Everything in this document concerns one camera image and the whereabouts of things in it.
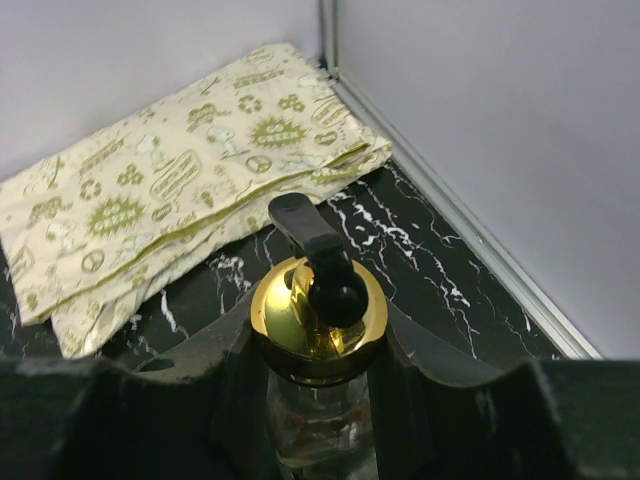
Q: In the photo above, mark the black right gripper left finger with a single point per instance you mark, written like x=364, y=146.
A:
x=196, y=412

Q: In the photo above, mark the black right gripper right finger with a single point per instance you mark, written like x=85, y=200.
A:
x=438, y=413

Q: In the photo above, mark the glass oil bottle gold spout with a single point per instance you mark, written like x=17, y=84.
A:
x=319, y=318

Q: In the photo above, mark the patterned cream folded cloth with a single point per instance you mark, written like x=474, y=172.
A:
x=93, y=231

